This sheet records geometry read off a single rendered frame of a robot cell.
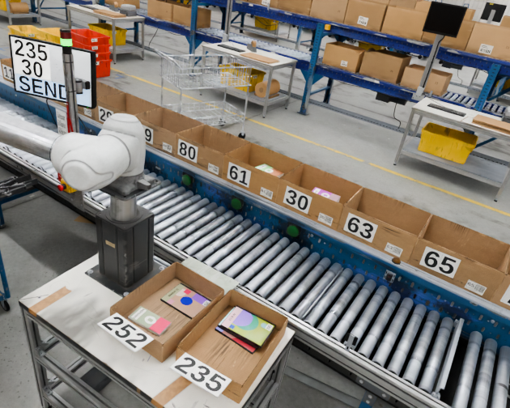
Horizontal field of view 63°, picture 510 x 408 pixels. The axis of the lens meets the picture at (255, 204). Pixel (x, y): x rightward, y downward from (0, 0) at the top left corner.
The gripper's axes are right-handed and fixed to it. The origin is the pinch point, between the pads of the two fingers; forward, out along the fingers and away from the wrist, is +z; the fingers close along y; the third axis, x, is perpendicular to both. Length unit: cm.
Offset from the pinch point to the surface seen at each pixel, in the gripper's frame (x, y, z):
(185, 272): 13, -96, 13
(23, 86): -34, 38, 26
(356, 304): 20, -164, 57
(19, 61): -47, 39, 26
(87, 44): 42, 387, 331
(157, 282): 14, -90, 1
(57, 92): -35, 18, 33
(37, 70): -44, 29, 30
